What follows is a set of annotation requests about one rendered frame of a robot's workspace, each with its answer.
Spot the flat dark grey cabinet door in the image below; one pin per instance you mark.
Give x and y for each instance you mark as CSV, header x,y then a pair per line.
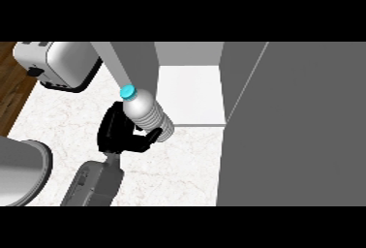
x,y
299,129

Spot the grey cabinet with white shelf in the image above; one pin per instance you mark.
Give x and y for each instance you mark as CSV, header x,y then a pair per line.
x,y
190,93

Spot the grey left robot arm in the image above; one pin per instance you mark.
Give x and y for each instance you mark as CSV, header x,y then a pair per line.
x,y
94,184

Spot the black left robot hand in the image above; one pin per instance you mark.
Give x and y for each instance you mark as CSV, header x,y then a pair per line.
x,y
113,135

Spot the silver toaster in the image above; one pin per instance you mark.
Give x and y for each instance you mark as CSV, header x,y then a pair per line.
x,y
62,63

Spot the grey round appliance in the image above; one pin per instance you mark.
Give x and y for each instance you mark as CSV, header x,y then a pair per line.
x,y
19,171

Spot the clear water bottle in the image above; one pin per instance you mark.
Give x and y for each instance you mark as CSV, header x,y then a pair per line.
x,y
143,111

